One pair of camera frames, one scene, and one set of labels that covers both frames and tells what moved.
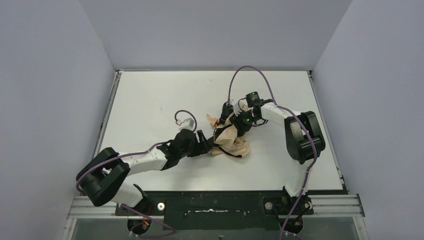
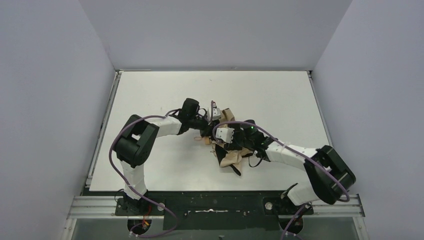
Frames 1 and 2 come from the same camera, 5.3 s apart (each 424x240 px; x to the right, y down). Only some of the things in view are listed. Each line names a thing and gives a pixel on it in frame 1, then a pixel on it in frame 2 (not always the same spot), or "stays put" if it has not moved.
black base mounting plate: x=219 y=210 stays put
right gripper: x=232 y=120 → x=236 y=143
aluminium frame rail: x=336 y=205 stays put
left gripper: x=197 y=145 → x=205 y=127
